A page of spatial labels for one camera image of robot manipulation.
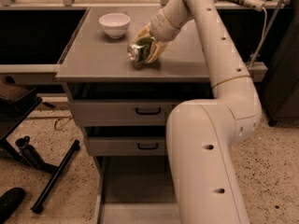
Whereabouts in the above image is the white cable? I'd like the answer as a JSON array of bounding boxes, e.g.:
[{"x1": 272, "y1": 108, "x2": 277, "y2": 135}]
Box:
[{"x1": 247, "y1": 7, "x2": 269, "y2": 68}]

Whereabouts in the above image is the grey middle drawer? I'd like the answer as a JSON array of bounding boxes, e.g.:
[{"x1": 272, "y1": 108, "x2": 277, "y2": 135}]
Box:
[{"x1": 84, "y1": 126, "x2": 165, "y2": 156}]

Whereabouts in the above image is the white ceramic bowl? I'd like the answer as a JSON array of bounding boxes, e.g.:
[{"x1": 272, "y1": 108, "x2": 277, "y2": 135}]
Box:
[{"x1": 98, "y1": 13, "x2": 131, "y2": 38}]

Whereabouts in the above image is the grey bottom drawer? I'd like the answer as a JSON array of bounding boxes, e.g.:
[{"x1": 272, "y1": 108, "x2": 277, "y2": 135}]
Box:
[{"x1": 93, "y1": 156, "x2": 180, "y2": 224}]

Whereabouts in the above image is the black middle drawer handle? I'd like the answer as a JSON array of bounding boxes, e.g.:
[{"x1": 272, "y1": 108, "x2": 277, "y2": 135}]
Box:
[{"x1": 137, "y1": 143, "x2": 159, "y2": 150}]

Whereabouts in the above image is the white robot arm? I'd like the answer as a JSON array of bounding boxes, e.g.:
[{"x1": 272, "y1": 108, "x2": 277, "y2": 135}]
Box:
[{"x1": 137, "y1": 0, "x2": 262, "y2": 224}]

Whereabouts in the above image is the dark cabinet at right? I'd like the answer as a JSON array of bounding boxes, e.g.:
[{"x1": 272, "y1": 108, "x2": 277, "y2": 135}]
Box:
[{"x1": 260, "y1": 8, "x2": 299, "y2": 126}]

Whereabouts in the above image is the grey drawer cabinet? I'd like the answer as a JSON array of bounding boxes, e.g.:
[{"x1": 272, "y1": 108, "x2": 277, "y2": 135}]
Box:
[{"x1": 55, "y1": 6, "x2": 219, "y2": 224}]

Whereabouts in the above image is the grey bench rail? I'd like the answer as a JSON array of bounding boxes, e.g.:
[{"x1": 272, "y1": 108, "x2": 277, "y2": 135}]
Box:
[{"x1": 248, "y1": 62, "x2": 268, "y2": 82}]

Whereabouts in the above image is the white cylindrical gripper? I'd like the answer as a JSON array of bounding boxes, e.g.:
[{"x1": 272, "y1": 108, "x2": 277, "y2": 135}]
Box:
[{"x1": 133, "y1": 9, "x2": 180, "y2": 63}]

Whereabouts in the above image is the green soda can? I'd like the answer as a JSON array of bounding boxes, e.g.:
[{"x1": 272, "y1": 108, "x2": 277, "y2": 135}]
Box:
[{"x1": 127, "y1": 36, "x2": 154, "y2": 63}]

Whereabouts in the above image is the black oval foot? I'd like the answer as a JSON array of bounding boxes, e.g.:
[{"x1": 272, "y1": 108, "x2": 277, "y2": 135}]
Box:
[{"x1": 0, "y1": 188, "x2": 25, "y2": 224}]

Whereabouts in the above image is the black drawer handle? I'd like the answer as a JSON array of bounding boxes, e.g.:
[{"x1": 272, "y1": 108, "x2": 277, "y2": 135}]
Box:
[
  {"x1": 135, "y1": 107, "x2": 162, "y2": 116},
  {"x1": 137, "y1": 143, "x2": 159, "y2": 150}
]

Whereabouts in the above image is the grey top drawer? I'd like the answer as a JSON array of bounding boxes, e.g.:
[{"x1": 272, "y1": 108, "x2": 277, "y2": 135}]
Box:
[{"x1": 67, "y1": 82, "x2": 213, "y2": 127}]

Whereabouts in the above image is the grey drawer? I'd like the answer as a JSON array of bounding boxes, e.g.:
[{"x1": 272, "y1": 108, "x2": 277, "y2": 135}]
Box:
[
  {"x1": 93, "y1": 156, "x2": 180, "y2": 224},
  {"x1": 67, "y1": 82, "x2": 213, "y2": 127},
  {"x1": 84, "y1": 126, "x2": 165, "y2": 156}
]

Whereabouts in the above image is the black top drawer handle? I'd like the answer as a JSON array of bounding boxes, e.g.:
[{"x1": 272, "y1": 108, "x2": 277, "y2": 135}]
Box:
[{"x1": 135, "y1": 107, "x2": 162, "y2": 116}]

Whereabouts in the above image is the black stand with crossbar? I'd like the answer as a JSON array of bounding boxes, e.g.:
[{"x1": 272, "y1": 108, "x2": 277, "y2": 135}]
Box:
[{"x1": 0, "y1": 136, "x2": 80, "y2": 214}]

